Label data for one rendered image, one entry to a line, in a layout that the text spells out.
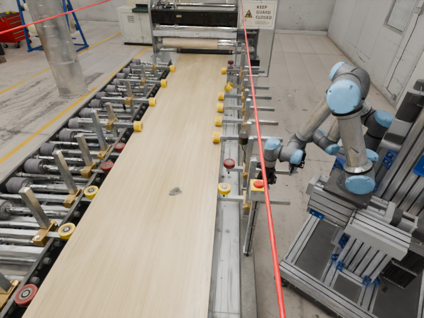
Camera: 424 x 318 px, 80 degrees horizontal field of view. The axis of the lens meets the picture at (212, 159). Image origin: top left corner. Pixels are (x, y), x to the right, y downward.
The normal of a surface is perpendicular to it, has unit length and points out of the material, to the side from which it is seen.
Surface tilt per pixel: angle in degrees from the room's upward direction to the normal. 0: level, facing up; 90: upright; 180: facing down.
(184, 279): 0
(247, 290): 0
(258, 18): 90
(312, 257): 0
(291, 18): 90
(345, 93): 83
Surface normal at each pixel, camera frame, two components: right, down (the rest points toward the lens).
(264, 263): 0.01, -0.79
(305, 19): -0.15, 0.61
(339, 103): -0.51, 0.43
